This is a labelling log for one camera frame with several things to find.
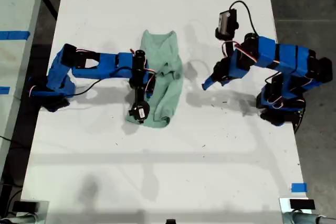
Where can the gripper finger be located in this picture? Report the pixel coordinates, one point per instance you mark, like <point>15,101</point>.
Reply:
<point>209,82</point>
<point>226,81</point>

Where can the pale green T-shirt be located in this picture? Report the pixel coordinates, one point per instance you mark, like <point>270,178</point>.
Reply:
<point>168,85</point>

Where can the blue taped robot arm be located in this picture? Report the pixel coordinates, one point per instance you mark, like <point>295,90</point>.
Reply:
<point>283,56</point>

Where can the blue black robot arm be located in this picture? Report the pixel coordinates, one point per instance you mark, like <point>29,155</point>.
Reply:
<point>89,65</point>

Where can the black stand leg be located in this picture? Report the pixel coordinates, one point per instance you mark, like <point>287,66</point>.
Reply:
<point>51,6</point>

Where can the blue tape square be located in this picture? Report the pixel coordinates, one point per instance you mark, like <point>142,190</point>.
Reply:
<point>299,187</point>

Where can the long blue tape strip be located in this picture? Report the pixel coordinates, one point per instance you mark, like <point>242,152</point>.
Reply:
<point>14,35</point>

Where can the small black knob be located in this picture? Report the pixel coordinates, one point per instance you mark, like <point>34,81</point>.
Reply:
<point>170,221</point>

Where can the small black box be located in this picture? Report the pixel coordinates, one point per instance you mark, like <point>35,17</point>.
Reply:
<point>302,204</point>
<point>25,206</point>

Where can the grey tube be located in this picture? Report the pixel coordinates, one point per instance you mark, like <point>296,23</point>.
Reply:
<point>18,220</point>
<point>309,219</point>

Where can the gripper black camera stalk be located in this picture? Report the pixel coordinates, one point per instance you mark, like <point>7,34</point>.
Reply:
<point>231,49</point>
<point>139,95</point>

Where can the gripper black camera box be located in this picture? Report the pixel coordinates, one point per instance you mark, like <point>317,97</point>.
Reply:
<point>227,22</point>
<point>139,112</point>

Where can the shiny metal bracket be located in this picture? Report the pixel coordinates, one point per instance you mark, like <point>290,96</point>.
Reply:
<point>284,208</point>
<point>43,213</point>

